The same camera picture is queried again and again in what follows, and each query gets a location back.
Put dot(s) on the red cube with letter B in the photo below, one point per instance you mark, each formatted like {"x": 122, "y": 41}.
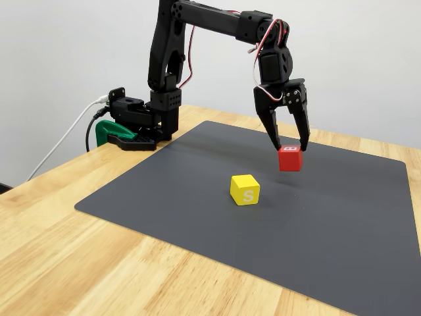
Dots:
{"x": 289, "y": 161}

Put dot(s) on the black robot arm with base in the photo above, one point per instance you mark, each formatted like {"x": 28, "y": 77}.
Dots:
{"x": 210, "y": 18}

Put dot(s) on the yellow cube with letter S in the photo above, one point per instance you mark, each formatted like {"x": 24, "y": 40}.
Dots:
{"x": 245, "y": 194}

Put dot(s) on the dark grey rubber mat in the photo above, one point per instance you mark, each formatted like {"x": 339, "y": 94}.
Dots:
{"x": 197, "y": 230}

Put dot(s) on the green table clamp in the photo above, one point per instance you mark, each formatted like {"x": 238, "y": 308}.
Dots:
{"x": 105, "y": 128}

